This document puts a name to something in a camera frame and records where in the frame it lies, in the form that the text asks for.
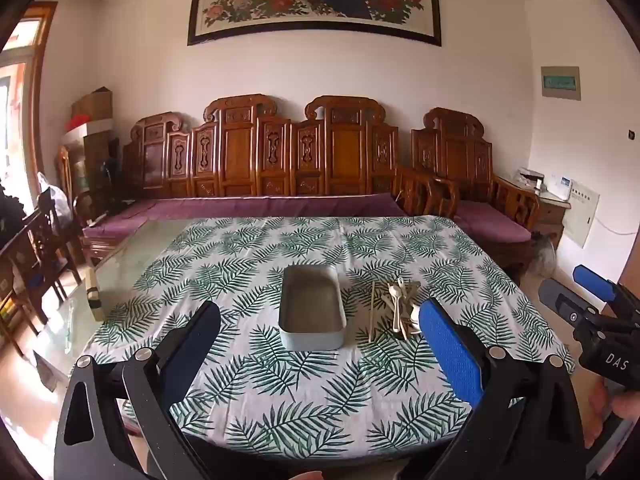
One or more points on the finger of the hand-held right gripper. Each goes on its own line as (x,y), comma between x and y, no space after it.
(565,302)
(592,280)

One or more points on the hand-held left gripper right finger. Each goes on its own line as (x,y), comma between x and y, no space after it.
(450,350)

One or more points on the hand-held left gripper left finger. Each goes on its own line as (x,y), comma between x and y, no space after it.
(192,350)

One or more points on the slim white spoon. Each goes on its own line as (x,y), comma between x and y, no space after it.
(395,291)

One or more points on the grey metal tray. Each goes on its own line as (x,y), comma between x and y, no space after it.
(312,300)

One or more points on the person's right hand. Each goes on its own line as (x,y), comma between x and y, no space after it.
(622,405)

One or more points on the grey fluffy duster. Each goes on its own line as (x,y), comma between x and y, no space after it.
(544,255)

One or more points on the white electrical cabinet door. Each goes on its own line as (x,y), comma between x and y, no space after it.
(580,212)

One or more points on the wooden side table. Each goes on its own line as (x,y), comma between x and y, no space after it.
(550,212)

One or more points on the white desk phone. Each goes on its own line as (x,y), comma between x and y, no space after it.
(560,187)

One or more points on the leaf-print tablecloth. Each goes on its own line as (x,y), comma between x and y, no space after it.
(250,260)

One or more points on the purple armchair cushion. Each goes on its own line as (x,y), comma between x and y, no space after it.
(492,222)

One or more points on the cream block with dark band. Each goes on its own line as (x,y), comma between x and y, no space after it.
(93,295)

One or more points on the tissue box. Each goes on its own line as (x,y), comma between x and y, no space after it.
(530,176)

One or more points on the long purple sofa cushion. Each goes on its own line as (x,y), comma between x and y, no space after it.
(250,206)

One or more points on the carved wooden armchair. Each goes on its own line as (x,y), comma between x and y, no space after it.
(455,155)

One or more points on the dark wooden dining chair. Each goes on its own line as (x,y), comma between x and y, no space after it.
(30,260)

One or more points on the long carved wooden sofa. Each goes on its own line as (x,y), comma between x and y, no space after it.
(240,160)

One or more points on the clear plastic bag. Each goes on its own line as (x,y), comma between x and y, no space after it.
(55,200)

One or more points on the red cloth item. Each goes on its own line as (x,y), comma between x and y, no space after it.
(77,124)

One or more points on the cardboard box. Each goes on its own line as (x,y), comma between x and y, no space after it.
(92,105)

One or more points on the framed flower painting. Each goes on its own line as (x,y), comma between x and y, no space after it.
(320,0)

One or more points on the wooden door frame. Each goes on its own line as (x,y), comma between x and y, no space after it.
(42,85)

